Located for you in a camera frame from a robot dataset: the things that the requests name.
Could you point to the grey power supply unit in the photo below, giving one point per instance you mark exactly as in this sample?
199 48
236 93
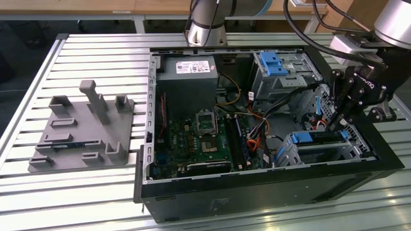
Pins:
185 84

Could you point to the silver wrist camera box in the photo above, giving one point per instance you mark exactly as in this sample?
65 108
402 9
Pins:
344 45

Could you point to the RAM stick on rack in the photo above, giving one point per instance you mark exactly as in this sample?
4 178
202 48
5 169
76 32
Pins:
68 145

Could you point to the black graphics card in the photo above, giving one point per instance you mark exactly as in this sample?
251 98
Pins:
208 167

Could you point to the wooden cabinet panel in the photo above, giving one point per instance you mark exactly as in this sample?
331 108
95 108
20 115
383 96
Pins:
356 7

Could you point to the metal drive cage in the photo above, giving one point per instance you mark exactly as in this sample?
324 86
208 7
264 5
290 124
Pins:
288 84

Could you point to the grey parts rack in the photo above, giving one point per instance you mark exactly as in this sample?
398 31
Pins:
80 125

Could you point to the black RAM slot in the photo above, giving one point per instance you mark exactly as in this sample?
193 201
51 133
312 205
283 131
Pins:
231 139

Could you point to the wooden desk white frame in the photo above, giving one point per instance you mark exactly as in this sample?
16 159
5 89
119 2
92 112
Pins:
96 6

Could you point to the blue drive cage latch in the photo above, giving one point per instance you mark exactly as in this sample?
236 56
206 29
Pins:
271 63

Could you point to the black PC case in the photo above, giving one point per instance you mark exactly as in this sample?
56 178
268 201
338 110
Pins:
256 197

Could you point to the CPU socket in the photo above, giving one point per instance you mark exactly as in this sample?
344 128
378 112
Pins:
207 122

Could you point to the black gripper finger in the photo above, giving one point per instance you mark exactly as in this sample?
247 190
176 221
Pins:
339 96
355 103

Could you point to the hard disk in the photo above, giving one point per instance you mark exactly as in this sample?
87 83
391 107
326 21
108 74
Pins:
302 139

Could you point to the RAM stick in slot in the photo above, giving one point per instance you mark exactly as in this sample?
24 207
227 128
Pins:
242 142

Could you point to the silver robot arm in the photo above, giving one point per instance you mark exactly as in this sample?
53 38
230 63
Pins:
208 31

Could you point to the green motherboard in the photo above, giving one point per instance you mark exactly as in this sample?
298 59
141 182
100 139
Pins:
179 144

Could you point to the metal disk bay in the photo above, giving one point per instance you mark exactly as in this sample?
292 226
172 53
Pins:
320 154

